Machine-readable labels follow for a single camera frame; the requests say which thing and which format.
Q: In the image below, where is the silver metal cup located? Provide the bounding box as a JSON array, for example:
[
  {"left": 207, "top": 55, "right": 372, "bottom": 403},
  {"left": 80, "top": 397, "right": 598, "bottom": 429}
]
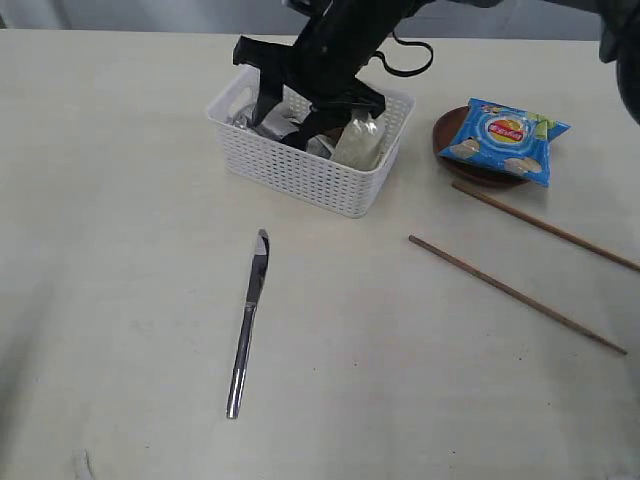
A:
[{"left": 227, "top": 102, "right": 335, "bottom": 159}]

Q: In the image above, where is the brown wooden plate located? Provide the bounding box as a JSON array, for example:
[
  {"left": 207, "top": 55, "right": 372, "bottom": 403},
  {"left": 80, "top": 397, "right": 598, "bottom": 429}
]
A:
[{"left": 432, "top": 106, "right": 527, "bottom": 190}]

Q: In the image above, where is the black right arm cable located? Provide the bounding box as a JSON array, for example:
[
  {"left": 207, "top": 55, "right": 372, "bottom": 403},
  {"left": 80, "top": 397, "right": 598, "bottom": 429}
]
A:
[{"left": 369, "top": 29, "right": 435, "bottom": 79}]

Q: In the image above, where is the blue Lay's chips bag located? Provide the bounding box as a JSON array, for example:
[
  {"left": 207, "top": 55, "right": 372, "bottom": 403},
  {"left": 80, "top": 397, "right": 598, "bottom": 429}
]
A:
[{"left": 439, "top": 98, "right": 570, "bottom": 187}]

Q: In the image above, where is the white perforated plastic basket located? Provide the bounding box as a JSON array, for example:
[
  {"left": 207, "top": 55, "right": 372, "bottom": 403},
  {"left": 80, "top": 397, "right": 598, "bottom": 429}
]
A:
[{"left": 207, "top": 67, "right": 415, "bottom": 218}]

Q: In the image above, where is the speckled white ceramic bowl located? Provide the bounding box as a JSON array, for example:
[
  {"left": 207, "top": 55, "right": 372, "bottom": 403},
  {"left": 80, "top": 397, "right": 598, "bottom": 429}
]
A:
[{"left": 331, "top": 110, "right": 386, "bottom": 171}]

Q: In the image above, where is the silver table knife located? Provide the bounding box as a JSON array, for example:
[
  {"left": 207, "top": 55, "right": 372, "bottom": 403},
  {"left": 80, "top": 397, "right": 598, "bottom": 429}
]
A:
[{"left": 226, "top": 229, "right": 270, "bottom": 420}]

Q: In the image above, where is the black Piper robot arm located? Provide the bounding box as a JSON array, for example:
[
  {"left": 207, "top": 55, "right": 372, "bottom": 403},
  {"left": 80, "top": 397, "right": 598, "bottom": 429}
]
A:
[{"left": 232, "top": 1, "right": 639, "bottom": 149}]

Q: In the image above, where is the brown wooden chopstick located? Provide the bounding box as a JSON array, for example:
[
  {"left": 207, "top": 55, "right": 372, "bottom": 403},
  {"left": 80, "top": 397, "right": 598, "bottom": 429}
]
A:
[
  {"left": 451, "top": 181, "right": 639, "bottom": 272},
  {"left": 408, "top": 235, "right": 628, "bottom": 356}
]

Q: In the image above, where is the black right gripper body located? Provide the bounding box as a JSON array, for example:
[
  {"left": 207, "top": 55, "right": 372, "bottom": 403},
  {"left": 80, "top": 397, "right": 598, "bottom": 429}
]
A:
[{"left": 233, "top": 0, "right": 425, "bottom": 118}]

